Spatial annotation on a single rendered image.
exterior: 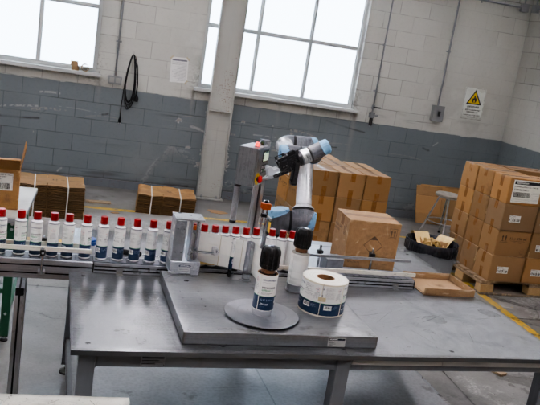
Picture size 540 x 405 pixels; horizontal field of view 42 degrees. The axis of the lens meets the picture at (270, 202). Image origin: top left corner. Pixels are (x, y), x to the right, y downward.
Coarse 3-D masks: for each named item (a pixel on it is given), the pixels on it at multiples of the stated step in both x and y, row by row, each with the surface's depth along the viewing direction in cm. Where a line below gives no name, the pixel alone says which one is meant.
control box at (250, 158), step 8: (248, 144) 339; (240, 152) 333; (248, 152) 332; (256, 152) 330; (240, 160) 334; (248, 160) 332; (256, 160) 332; (240, 168) 334; (248, 168) 333; (256, 168) 332; (240, 176) 335; (248, 176) 334; (256, 176) 335; (240, 184) 336; (248, 184) 334; (256, 184) 337
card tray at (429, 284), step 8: (408, 272) 386; (416, 272) 387; (424, 272) 389; (432, 272) 390; (416, 280) 383; (424, 280) 385; (432, 280) 388; (440, 280) 390; (448, 280) 393; (456, 280) 387; (416, 288) 369; (424, 288) 371; (432, 288) 362; (440, 288) 363; (448, 288) 378; (456, 288) 380; (464, 288) 379; (448, 296) 366; (456, 296) 367; (464, 296) 369; (472, 296) 370
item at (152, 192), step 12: (144, 192) 767; (156, 192) 776; (168, 192) 785; (180, 192) 794; (192, 192) 803; (144, 204) 756; (156, 204) 758; (168, 204) 760; (180, 204) 761; (192, 204) 765
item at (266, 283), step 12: (264, 252) 277; (276, 252) 277; (264, 264) 278; (276, 264) 278; (264, 276) 278; (276, 276) 280; (264, 288) 279; (264, 300) 280; (252, 312) 283; (264, 312) 281
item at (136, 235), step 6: (138, 222) 322; (132, 228) 323; (138, 228) 323; (132, 234) 323; (138, 234) 323; (132, 240) 323; (138, 240) 324; (132, 246) 324; (138, 246) 325; (132, 252) 324; (138, 252) 326; (132, 258) 325; (138, 258) 327
